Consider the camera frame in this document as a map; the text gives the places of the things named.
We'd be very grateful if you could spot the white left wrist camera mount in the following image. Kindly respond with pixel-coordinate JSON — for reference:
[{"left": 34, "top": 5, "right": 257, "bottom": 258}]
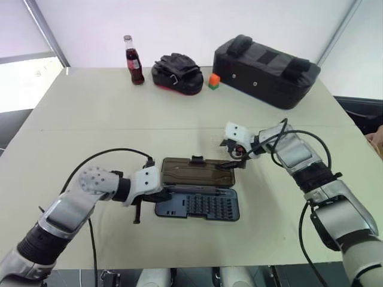
[{"left": 121, "top": 166, "right": 164, "bottom": 207}]

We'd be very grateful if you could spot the dark chair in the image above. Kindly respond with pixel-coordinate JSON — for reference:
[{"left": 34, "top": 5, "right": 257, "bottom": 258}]
[{"left": 333, "top": 95, "right": 383, "bottom": 136}]

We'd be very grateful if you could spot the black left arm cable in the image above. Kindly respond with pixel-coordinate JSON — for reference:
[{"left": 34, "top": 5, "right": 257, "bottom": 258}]
[{"left": 38, "top": 148, "right": 155, "bottom": 287}]

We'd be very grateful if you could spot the orange and green block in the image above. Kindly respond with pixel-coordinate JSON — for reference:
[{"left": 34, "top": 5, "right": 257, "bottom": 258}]
[{"left": 208, "top": 73, "right": 221, "bottom": 91}]

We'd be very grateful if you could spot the black bracket under table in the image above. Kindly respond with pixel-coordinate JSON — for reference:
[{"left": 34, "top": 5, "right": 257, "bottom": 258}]
[{"left": 99, "top": 269, "right": 121, "bottom": 287}]

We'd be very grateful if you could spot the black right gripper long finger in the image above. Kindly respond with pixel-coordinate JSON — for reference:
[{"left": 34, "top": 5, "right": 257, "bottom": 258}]
[{"left": 215, "top": 160, "right": 248, "bottom": 170}]

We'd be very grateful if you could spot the white rounded shape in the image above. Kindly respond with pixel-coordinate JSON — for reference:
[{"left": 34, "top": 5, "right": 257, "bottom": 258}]
[
  {"left": 219, "top": 265, "right": 256, "bottom": 287},
  {"left": 136, "top": 267, "right": 172, "bottom": 287}
]

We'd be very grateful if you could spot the grey slanted frame post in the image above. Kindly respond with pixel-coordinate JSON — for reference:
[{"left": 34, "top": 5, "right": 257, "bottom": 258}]
[
  {"left": 23, "top": 0, "right": 71, "bottom": 68},
  {"left": 316, "top": 0, "right": 368, "bottom": 67}
]

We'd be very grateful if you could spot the black screwdriver bit case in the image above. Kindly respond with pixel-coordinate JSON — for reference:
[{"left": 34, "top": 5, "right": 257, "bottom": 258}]
[{"left": 154, "top": 155, "right": 241, "bottom": 222}]

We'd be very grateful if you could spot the glass cola bottle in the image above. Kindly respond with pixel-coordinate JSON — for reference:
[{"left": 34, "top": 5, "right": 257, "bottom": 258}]
[{"left": 123, "top": 35, "right": 145, "bottom": 86}]

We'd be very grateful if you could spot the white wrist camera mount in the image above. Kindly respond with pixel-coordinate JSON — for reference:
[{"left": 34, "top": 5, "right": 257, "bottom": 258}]
[
  {"left": 224, "top": 121, "right": 262, "bottom": 160},
  {"left": 121, "top": 166, "right": 164, "bottom": 207}
]

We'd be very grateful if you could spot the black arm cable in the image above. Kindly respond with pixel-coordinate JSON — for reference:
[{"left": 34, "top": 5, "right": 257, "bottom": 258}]
[
  {"left": 38, "top": 148, "right": 155, "bottom": 287},
  {"left": 245, "top": 118, "right": 343, "bottom": 287}
]

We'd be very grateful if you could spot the tan object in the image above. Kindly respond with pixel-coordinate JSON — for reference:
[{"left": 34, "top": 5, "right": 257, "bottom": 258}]
[{"left": 365, "top": 123, "right": 383, "bottom": 157}]

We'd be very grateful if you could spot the dark panel under table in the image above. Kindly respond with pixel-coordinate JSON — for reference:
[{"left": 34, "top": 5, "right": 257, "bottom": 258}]
[{"left": 267, "top": 262, "right": 351, "bottom": 287}]

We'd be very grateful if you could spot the large black padded bag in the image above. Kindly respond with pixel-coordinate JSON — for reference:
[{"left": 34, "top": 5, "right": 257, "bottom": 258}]
[{"left": 212, "top": 34, "right": 322, "bottom": 111}]

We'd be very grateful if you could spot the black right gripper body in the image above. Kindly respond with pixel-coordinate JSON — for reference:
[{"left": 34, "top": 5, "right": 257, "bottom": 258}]
[{"left": 223, "top": 138, "right": 250, "bottom": 161}]

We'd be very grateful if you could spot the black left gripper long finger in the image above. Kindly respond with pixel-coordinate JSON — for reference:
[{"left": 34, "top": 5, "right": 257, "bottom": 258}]
[{"left": 133, "top": 199, "right": 144, "bottom": 225}]

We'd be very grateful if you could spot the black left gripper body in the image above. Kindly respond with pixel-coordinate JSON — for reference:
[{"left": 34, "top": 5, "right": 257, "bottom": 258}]
[{"left": 138, "top": 191, "right": 165, "bottom": 207}]

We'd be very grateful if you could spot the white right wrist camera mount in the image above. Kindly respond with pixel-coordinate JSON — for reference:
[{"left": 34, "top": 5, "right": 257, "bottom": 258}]
[{"left": 224, "top": 121, "right": 262, "bottom": 160}]

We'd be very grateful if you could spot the black round pad red rim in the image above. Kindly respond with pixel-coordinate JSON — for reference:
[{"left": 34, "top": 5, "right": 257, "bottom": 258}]
[{"left": 150, "top": 64, "right": 205, "bottom": 97}]

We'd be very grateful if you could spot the black crumpled glove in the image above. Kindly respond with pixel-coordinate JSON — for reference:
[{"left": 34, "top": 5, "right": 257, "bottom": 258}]
[{"left": 154, "top": 53, "right": 200, "bottom": 79}]

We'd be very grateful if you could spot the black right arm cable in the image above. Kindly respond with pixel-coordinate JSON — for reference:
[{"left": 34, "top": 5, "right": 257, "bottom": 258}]
[{"left": 245, "top": 118, "right": 343, "bottom": 287}]

